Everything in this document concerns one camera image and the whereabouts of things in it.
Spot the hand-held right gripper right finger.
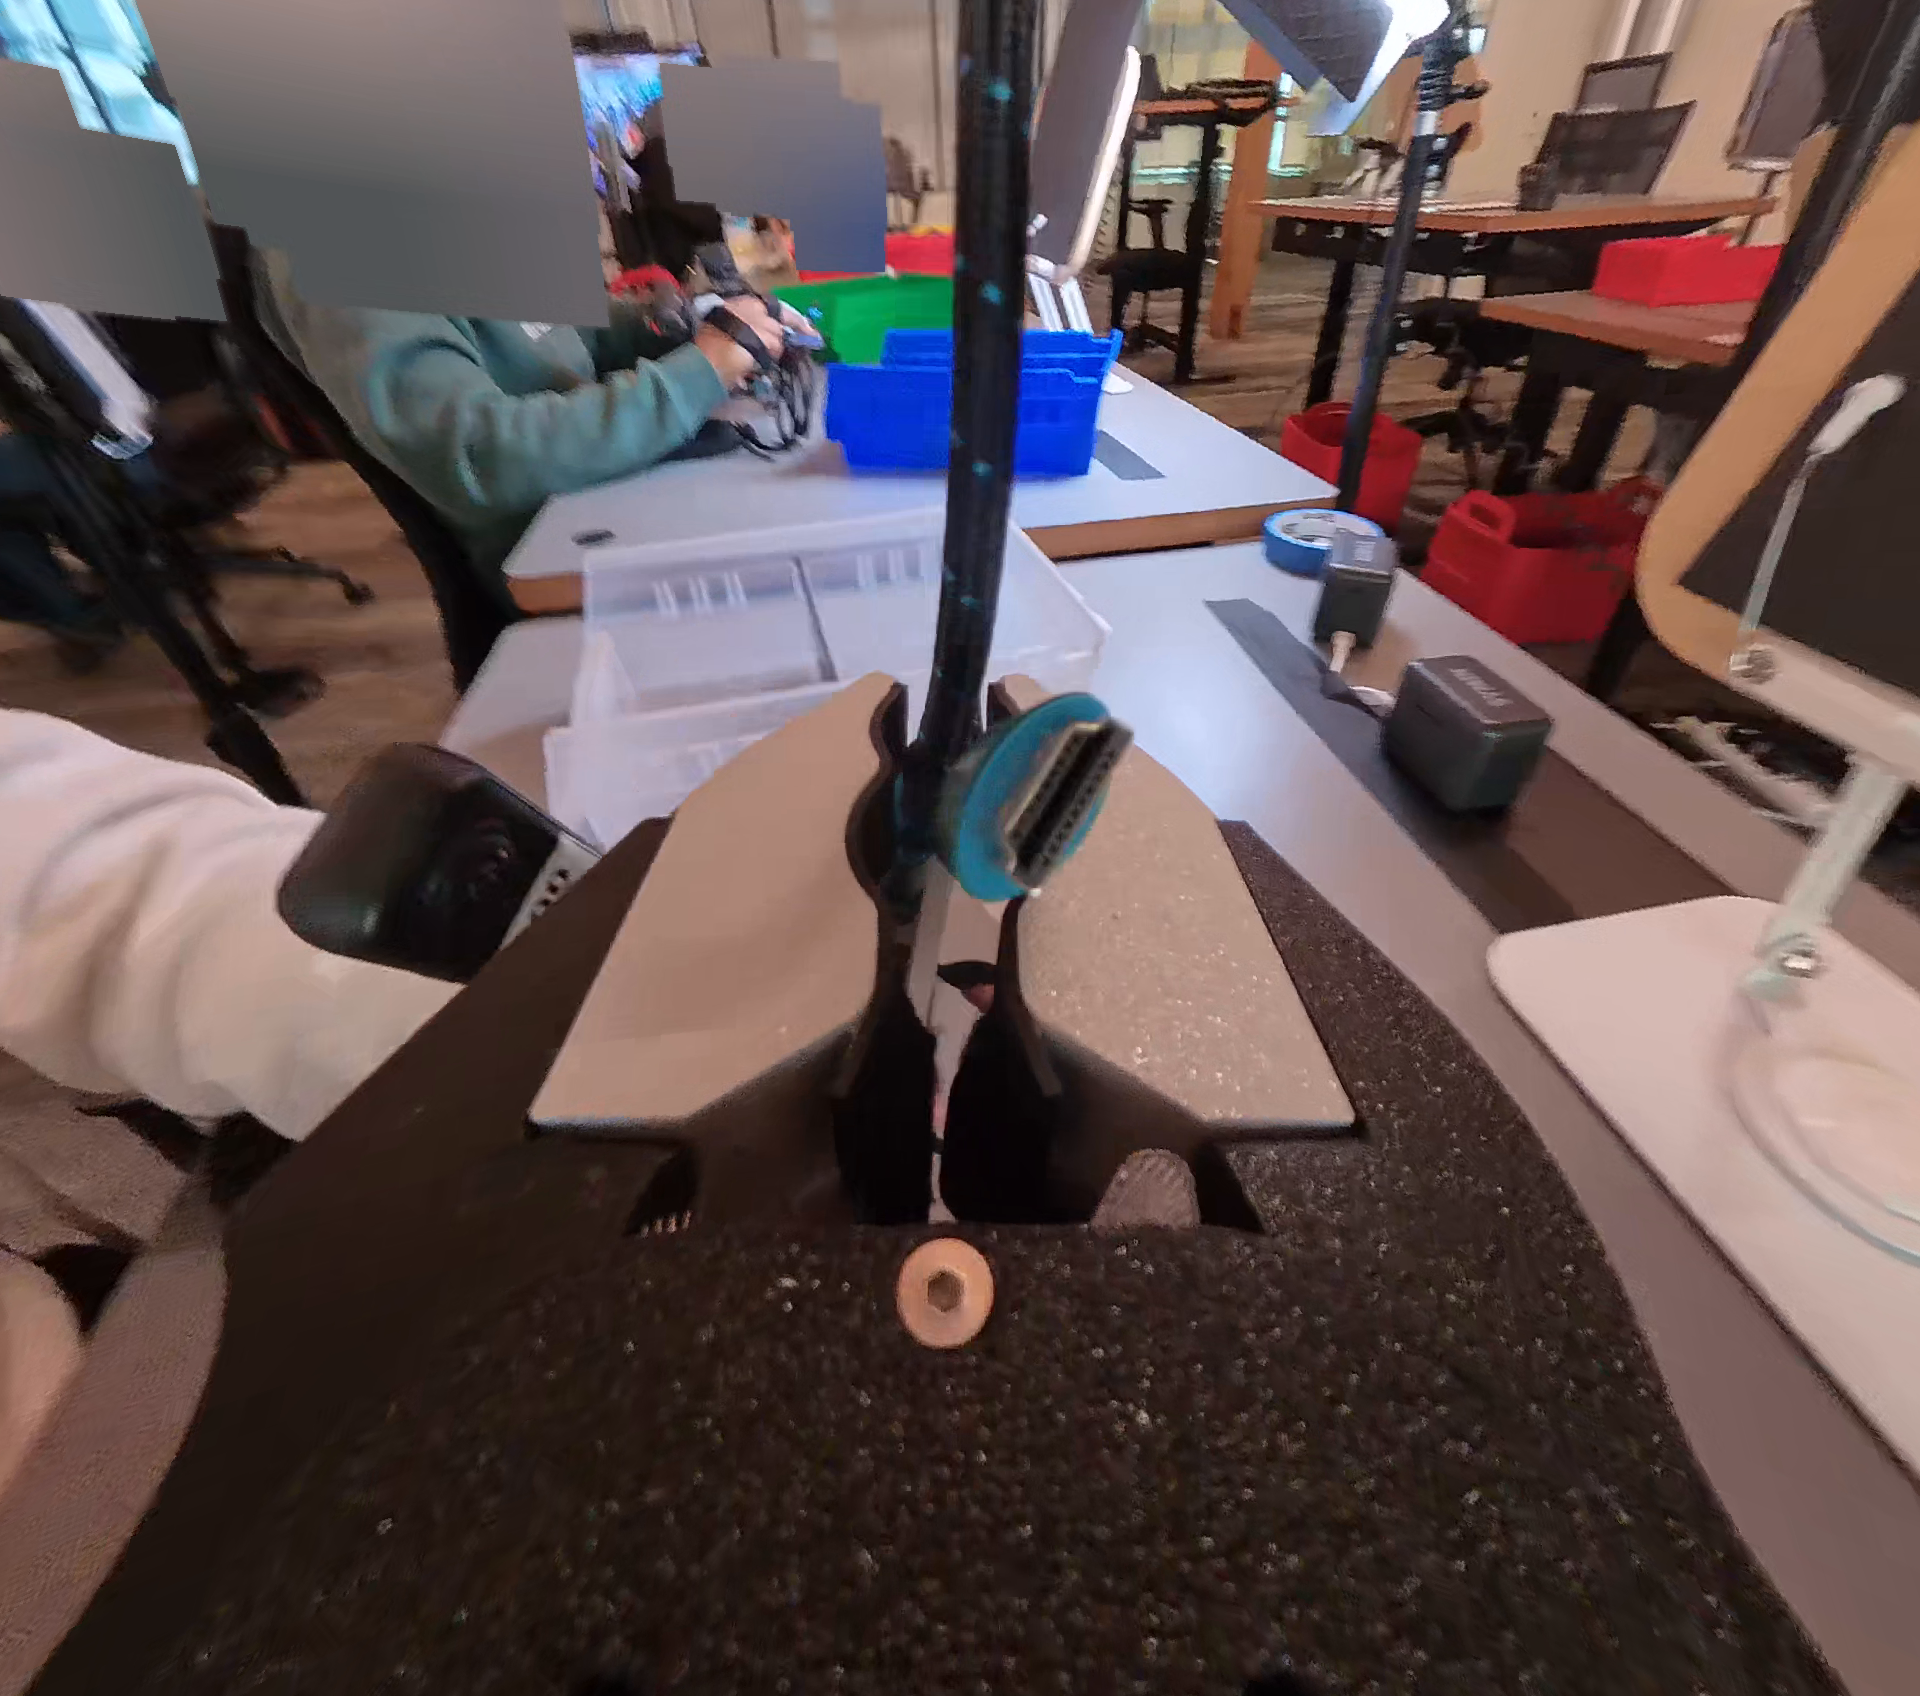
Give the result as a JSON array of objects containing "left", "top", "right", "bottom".
[{"left": 989, "top": 676, "right": 1360, "bottom": 1137}]

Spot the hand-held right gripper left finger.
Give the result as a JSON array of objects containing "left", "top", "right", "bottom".
[{"left": 526, "top": 672, "right": 915, "bottom": 1140}]

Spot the clear plastic bin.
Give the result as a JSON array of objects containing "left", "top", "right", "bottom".
[{"left": 544, "top": 511, "right": 1117, "bottom": 850}]

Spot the black braided HDMI cable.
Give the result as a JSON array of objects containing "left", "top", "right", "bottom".
[{"left": 887, "top": 0, "right": 1138, "bottom": 902}]

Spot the person's left forearm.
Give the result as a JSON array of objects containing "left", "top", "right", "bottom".
[{"left": 0, "top": 706, "right": 468, "bottom": 1144}]

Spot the grey desk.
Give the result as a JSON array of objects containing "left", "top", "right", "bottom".
[{"left": 443, "top": 542, "right": 1920, "bottom": 1696}]

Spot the black tripod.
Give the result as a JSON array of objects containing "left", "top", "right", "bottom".
[{"left": 0, "top": 301, "right": 376, "bottom": 813}]

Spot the black sheet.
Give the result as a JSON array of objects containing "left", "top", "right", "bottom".
[{"left": 1207, "top": 597, "right": 1727, "bottom": 932}]

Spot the black cube device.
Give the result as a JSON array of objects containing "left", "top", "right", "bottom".
[
  {"left": 1314, "top": 533, "right": 1401, "bottom": 652},
  {"left": 1380, "top": 654, "right": 1555, "bottom": 816}
]

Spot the blue tape roll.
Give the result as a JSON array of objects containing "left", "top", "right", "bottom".
[{"left": 1263, "top": 511, "right": 1386, "bottom": 581}]

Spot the white board stand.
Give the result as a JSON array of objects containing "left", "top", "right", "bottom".
[{"left": 1486, "top": 377, "right": 1920, "bottom": 1481}]

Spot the white table with wood edge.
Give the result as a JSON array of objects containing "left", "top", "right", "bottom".
[{"left": 501, "top": 361, "right": 1339, "bottom": 615}]

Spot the red storage tote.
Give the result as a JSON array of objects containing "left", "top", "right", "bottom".
[
  {"left": 1281, "top": 402, "right": 1424, "bottom": 531},
  {"left": 1421, "top": 483, "right": 1660, "bottom": 647}
]

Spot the blue plastic bin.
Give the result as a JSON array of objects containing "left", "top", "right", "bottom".
[{"left": 826, "top": 330, "right": 1125, "bottom": 480}]

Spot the green plastic bin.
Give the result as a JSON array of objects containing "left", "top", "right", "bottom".
[{"left": 772, "top": 276, "right": 961, "bottom": 365}]

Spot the black light stand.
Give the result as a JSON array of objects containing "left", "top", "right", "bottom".
[{"left": 1335, "top": 24, "right": 1489, "bottom": 513}]

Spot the black office chair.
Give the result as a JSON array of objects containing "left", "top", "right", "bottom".
[
  {"left": 1104, "top": 196, "right": 1203, "bottom": 378},
  {"left": 1516, "top": 98, "right": 1696, "bottom": 205}
]

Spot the wooden office table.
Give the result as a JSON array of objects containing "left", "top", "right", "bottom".
[
  {"left": 1477, "top": 292, "right": 1758, "bottom": 499},
  {"left": 1251, "top": 196, "right": 1778, "bottom": 409}
]

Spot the grey reflector panel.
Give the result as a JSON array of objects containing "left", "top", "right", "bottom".
[{"left": 1028, "top": 0, "right": 1171, "bottom": 273}]

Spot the black metal pole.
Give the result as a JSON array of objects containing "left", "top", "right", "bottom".
[{"left": 1592, "top": 0, "right": 1920, "bottom": 693}]

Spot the computer monitor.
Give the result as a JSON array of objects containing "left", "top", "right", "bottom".
[{"left": 1725, "top": 8, "right": 1823, "bottom": 172}]

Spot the white cable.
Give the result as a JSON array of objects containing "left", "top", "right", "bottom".
[{"left": 1320, "top": 632, "right": 1399, "bottom": 722}]

